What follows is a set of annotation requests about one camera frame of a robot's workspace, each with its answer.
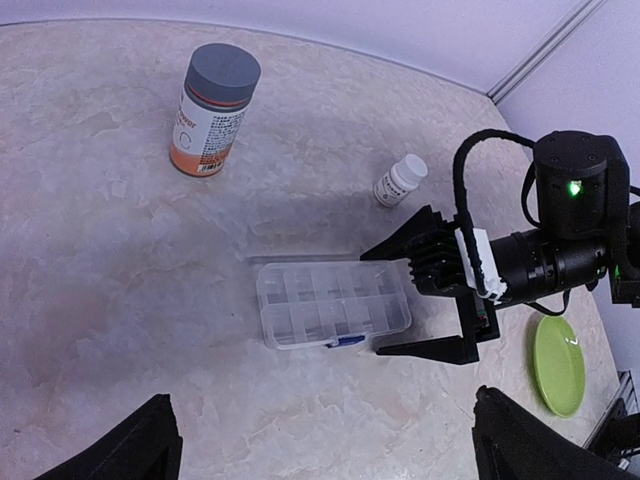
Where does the green plate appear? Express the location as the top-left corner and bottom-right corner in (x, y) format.
(533, 316), (586, 418)

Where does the clear plastic pill organizer box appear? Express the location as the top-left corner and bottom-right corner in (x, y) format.
(249, 255), (412, 350)

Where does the small white pill bottle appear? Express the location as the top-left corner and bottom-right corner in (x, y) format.
(373, 154), (428, 208)

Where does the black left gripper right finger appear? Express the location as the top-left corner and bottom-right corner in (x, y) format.
(472, 386), (635, 479)

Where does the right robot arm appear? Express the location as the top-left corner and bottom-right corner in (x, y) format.
(363, 129), (639, 365)

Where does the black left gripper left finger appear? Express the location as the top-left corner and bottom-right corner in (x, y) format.
(40, 394), (181, 480)

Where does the right aluminium frame post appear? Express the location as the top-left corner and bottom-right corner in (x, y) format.
(486, 0), (607, 106)

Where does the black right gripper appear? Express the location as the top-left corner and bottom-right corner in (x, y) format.
(359, 205), (500, 364)

